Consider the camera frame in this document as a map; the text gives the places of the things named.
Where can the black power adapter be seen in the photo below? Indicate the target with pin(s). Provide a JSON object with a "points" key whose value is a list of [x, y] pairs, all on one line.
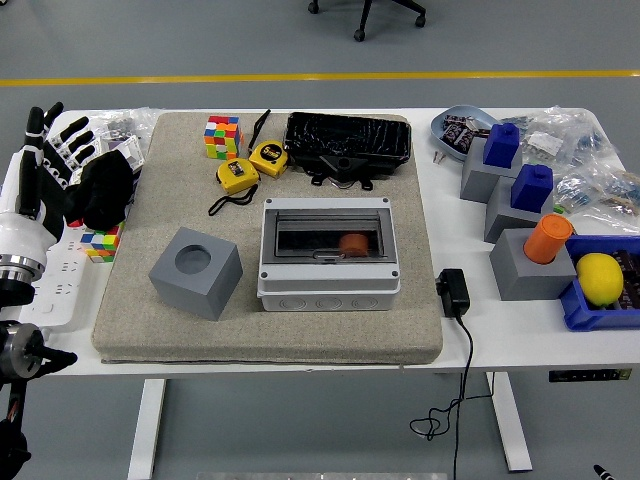
{"points": [[452, 292]]}

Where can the black table control panel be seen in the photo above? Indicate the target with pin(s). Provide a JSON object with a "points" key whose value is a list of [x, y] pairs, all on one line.
{"points": [[590, 375]]}

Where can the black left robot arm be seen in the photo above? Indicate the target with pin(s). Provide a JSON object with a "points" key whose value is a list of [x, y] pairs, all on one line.
{"points": [[15, 350]]}

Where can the clear bag of screws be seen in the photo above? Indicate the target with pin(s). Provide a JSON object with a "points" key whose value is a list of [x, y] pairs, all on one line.
{"points": [[125, 125]]}

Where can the dark packets in bin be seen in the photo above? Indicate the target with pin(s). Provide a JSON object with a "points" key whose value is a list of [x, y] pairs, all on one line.
{"points": [[631, 280]]}

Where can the clear bag of parts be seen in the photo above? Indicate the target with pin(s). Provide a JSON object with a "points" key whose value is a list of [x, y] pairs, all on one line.
{"points": [[565, 135], [600, 192]]}

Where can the blue plastic bin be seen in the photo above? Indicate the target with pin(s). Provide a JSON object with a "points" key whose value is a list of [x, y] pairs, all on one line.
{"points": [[580, 315]]}

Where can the grey plastic junction box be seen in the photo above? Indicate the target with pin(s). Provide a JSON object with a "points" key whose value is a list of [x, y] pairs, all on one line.
{"points": [[325, 285]]}

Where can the grey-brown table mat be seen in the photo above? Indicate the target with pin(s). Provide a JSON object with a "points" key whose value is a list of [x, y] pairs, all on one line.
{"points": [[300, 335]]}

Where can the light blue dish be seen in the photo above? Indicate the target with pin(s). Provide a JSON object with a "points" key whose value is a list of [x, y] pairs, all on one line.
{"points": [[442, 137]]}

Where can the blue square battery block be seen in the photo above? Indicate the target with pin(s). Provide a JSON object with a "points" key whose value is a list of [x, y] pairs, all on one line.
{"points": [[531, 190], [501, 147]]}

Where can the white table leg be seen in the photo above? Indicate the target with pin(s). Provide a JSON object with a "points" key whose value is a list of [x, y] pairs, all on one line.
{"points": [[510, 425], [147, 425]]}

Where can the grey block with round hole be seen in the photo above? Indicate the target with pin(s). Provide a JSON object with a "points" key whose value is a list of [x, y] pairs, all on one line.
{"points": [[200, 285]]}

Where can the black plastic tray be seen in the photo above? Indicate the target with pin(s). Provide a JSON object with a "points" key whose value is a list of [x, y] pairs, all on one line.
{"points": [[350, 135]]}

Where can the black office chair base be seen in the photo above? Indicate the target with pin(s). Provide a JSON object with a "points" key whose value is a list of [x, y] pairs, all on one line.
{"points": [[365, 17]]}

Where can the colourful puzzle cube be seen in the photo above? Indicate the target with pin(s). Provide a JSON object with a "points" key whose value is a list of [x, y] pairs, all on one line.
{"points": [[100, 245], [222, 137]]}

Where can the yellow tape measure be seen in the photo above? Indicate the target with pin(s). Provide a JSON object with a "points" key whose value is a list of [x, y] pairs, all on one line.
{"points": [[237, 175], [269, 157]]}

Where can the small metal clips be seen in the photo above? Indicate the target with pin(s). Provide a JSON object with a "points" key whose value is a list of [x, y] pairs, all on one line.
{"points": [[438, 158]]}

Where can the black cloth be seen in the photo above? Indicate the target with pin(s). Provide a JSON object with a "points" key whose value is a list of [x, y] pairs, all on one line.
{"points": [[105, 192]]}

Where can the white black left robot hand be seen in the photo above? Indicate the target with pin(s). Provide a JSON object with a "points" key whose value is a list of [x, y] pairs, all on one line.
{"points": [[25, 200]]}

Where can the yellow lemon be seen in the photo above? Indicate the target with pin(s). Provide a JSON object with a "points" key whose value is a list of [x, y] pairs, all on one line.
{"points": [[600, 280]]}

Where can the white power strip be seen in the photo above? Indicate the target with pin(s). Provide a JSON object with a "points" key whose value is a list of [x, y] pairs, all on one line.
{"points": [[60, 290]]}

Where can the smoky transparent box lid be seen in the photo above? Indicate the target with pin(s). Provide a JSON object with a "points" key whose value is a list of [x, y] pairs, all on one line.
{"points": [[300, 235]]}

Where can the white switch modules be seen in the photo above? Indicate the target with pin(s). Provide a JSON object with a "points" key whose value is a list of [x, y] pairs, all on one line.
{"points": [[130, 150]]}

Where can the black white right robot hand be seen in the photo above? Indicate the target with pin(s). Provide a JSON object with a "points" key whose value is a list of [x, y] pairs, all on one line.
{"points": [[605, 472]]}

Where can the black triangular bracket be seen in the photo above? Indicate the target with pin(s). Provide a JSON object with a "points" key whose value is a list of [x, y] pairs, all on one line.
{"points": [[342, 165]]}

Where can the orange cylinder battery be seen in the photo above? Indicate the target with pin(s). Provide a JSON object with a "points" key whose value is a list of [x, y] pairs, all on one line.
{"points": [[354, 244], [547, 237]]}

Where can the grey block holder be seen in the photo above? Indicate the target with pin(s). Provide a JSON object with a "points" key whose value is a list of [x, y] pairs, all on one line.
{"points": [[500, 215], [525, 282], [480, 182]]}

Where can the dark candy packets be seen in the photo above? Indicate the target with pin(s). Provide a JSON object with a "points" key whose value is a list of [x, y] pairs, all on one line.
{"points": [[460, 132]]}

